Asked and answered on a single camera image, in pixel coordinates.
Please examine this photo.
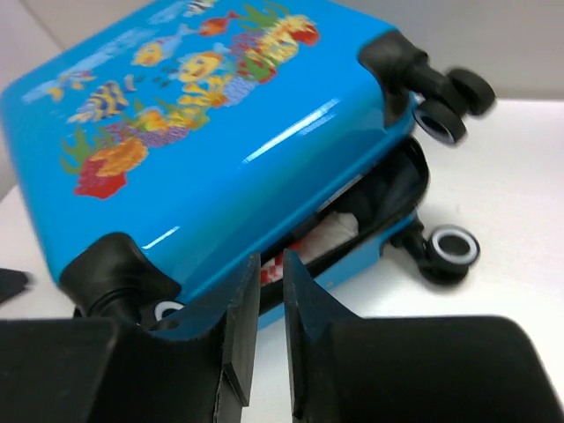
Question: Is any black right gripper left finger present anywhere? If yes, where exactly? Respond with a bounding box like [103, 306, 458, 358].
[1, 254, 261, 422]

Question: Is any orange white tie-dye cloth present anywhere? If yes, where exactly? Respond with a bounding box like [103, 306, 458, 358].
[260, 240, 312, 286]

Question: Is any blue kids suitcase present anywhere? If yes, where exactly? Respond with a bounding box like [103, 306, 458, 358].
[1, 1, 496, 326]

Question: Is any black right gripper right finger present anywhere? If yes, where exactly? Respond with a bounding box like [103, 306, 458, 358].
[283, 250, 563, 422]

